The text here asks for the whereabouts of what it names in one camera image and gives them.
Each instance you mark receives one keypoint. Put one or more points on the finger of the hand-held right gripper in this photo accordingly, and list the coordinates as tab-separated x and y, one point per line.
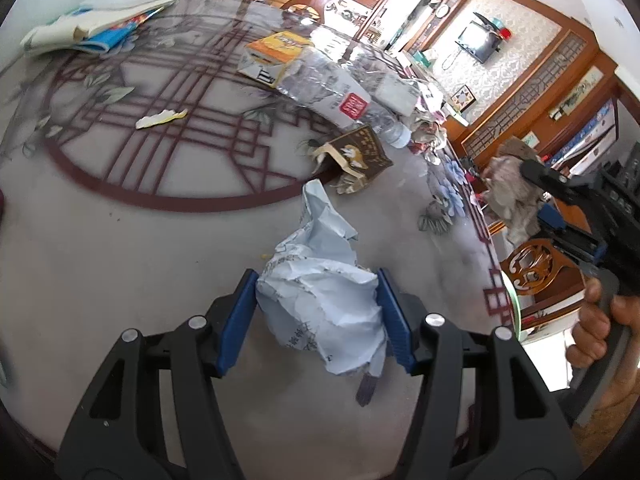
545	177
552	220

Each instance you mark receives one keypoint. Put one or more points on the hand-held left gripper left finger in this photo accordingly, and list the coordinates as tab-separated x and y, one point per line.
240	320

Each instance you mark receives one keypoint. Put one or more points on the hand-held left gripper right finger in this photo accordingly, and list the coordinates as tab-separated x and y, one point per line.
395	320

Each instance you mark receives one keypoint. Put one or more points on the yellow drink carton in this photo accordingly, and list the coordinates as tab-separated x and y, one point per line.
277	45

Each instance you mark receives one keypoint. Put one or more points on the person's right hand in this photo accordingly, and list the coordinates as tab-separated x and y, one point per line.
590	330

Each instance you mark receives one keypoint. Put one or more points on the wooden chair with carved back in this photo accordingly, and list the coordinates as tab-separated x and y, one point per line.
530	265

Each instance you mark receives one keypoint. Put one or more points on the blue printed poster board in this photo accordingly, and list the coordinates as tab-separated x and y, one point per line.
590	130

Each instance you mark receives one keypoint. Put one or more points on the small framed star picture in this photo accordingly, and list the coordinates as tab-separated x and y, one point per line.
461	99

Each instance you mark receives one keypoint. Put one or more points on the wooden television cabinet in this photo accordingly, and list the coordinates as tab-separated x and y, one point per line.
440	110

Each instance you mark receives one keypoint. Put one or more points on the small brown box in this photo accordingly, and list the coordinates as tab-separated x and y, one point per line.
365	152

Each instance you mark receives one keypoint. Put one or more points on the green tissue box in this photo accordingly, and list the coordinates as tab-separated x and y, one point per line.
422	57

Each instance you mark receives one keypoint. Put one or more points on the small white box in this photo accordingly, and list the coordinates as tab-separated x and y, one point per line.
395	92

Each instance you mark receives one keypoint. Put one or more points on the yellow white paper scrap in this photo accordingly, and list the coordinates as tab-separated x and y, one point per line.
160	119

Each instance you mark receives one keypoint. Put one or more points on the crushed clear plastic bottle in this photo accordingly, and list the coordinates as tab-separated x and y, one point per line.
325	85

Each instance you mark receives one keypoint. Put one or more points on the white ride-on toy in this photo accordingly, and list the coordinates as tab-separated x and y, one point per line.
345	10

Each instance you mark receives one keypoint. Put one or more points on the blue printed booklet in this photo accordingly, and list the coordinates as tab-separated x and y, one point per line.
110	35

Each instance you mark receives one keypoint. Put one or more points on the white folded paper sheets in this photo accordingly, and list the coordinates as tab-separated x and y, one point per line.
60	30

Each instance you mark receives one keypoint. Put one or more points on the floral wall picture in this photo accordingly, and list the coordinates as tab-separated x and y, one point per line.
575	92

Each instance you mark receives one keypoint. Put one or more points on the wall mounted television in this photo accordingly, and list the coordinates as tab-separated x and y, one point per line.
477	40

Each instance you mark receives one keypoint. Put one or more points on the round wall clock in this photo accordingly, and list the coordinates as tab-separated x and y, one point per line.
441	10

